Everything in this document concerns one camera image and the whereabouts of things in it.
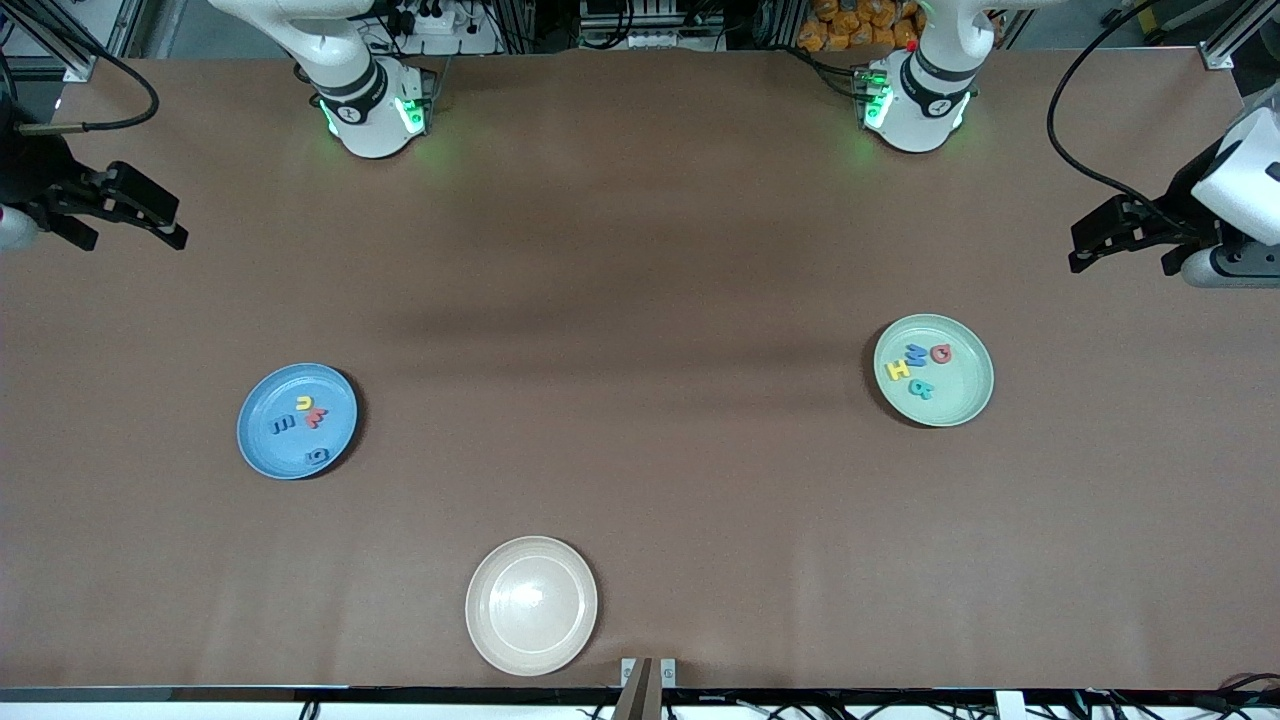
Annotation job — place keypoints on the light green plate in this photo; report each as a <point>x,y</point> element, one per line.
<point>955,395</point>

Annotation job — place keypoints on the beige plate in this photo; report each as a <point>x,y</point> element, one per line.
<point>531,605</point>

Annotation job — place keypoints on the teal capital letter R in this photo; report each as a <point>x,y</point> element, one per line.
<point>921,390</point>

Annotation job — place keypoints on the grey metal clamp bracket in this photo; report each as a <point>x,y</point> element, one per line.
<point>640,700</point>

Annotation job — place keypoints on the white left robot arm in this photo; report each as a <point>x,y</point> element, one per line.
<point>930,90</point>

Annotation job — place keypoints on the grey electronics rack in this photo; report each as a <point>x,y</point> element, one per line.
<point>650,25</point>

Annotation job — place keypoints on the pink small letter w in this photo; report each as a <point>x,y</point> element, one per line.
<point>316,415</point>

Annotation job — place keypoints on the yellow capital letter H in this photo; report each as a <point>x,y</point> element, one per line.
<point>898,370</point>

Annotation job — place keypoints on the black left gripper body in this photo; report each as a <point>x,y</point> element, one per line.
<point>1192,196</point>

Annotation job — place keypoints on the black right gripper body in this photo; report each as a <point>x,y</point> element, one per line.
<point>30,172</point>

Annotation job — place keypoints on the blue small letter g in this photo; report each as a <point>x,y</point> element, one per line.
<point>317,456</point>

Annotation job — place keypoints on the aluminium frame post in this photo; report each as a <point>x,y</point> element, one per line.
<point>78,70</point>
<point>1240,30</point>

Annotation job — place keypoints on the orange fruit pile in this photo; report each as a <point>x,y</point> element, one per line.
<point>830,30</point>

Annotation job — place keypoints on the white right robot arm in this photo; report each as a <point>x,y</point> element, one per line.
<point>350,90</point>

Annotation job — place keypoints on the blue plate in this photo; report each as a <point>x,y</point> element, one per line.
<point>290,450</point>

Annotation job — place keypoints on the pink capital letter Q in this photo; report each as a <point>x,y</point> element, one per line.
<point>937,352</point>

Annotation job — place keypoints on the white power strip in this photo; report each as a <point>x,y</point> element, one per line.
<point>435,18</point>

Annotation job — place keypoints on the blue small letter m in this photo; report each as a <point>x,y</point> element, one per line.
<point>283,425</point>

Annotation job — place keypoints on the blue capital letter M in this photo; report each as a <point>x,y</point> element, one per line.
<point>915,355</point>

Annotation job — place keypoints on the brown table mat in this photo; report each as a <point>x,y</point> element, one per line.
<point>800,550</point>

